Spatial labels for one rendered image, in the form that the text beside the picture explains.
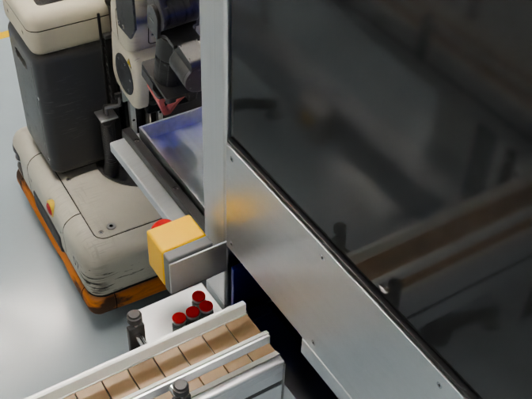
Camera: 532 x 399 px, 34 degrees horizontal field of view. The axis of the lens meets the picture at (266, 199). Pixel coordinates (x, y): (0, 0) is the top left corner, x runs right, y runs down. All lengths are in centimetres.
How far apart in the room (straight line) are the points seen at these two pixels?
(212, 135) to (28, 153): 155
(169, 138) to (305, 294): 66
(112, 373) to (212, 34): 47
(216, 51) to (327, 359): 40
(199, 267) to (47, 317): 133
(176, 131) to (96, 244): 71
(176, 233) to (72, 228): 116
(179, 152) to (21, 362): 101
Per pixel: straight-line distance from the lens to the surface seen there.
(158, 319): 133
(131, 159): 161
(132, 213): 238
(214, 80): 109
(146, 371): 121
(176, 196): 149
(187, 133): 166
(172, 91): 153
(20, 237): 278
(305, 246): 102
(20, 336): 250
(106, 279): 234
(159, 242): 123
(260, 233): 112
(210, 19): 105
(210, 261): 124
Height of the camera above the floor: 190
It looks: 42 degrees down
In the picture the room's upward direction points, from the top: 2 degrees clockwise
